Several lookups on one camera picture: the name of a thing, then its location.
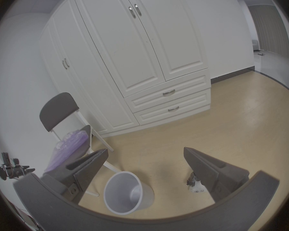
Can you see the white trash bin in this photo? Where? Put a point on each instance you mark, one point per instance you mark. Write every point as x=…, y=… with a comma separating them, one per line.
x=125, y=184

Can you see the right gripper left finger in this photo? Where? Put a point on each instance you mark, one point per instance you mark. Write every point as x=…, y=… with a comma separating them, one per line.
x=84, y=177

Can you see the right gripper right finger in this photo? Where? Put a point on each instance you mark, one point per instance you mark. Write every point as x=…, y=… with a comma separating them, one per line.
x=207, y=174

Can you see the crumpled black plastic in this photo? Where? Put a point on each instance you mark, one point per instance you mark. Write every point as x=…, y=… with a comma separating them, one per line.
x=192, y=178

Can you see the grey curtain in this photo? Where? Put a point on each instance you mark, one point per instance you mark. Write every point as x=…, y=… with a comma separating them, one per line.
x=269, y=30

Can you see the white chair dark grey seat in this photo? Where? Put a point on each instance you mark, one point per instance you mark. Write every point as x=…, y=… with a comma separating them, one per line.
x=57, y=109

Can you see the purple plastic bag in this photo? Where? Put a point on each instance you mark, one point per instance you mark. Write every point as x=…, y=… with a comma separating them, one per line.
x=67, y=145

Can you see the white wardrobe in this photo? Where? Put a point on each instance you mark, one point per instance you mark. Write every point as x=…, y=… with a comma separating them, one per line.
x=134, y=56

